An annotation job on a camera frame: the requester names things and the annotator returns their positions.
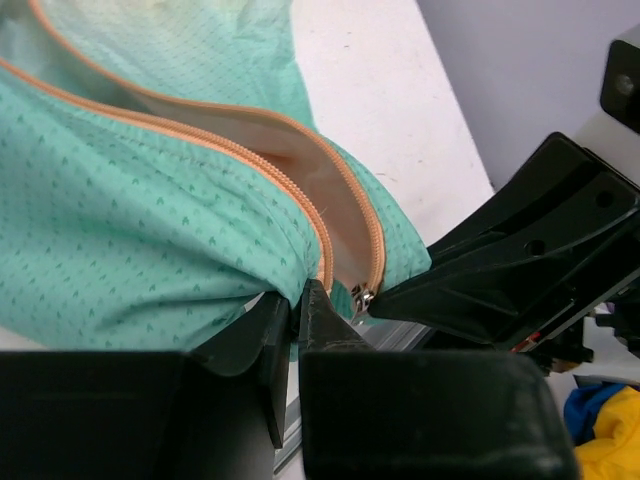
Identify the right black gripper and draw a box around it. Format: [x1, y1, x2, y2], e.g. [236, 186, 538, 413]
[369, 133, 639, 367]

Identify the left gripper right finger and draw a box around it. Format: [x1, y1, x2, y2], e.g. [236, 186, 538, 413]
[299, 280, 580, 480]

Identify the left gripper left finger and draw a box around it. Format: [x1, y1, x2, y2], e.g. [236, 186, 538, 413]
[1, 292, 291, 479]

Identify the orange and teal jacket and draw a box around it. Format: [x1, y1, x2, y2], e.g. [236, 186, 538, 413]
[1, 1, 431, 350]

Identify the yellow and blue cloth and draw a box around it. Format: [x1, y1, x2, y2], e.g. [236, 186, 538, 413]
[563, 383, 639, 480]

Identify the aluminium table frame rail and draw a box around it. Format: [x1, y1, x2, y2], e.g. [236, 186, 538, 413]
[274, 320, 430, 479]

